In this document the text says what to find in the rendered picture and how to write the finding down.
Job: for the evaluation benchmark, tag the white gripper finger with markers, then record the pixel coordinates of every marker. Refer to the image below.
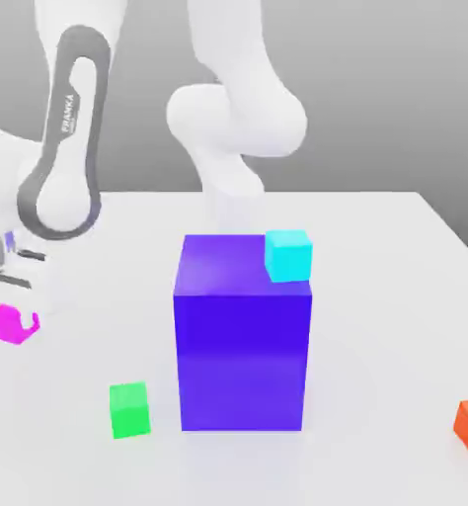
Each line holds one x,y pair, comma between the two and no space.
26,318

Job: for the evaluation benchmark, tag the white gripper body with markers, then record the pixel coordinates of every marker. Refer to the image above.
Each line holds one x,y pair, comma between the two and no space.
32,288

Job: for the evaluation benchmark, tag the small magenta cube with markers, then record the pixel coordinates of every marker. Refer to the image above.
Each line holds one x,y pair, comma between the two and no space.
5,324

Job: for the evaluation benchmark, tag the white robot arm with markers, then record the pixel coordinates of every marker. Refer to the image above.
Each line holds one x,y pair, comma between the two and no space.
242,118

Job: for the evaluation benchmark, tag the small green cube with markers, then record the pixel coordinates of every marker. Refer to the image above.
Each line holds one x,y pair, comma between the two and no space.
129,411

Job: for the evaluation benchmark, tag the small cyan cube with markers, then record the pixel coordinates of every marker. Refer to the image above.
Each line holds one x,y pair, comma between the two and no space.
289,257

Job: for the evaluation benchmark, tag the large purple box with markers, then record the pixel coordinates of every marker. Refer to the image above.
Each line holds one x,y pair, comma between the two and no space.
242,355

